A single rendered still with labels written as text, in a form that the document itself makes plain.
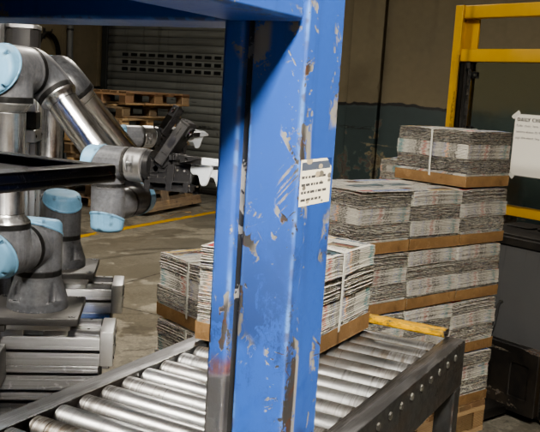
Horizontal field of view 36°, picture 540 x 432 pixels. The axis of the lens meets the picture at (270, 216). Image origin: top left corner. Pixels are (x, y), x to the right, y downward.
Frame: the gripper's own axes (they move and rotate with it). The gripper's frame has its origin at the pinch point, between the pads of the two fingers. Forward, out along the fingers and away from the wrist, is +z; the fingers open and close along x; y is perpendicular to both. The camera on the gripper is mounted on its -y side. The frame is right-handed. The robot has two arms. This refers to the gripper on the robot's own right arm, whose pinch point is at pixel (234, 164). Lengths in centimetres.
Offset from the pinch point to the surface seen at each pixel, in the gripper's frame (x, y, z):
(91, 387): 20, 47, -17
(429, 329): -51, 36, 39
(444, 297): -169, 38, 31
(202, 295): -16.1, 30.7, -10.5
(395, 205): -137, 4, 13
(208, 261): -13.6, 22.3, -8.9
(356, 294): -38, 28, 21
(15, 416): 38, 49, -22
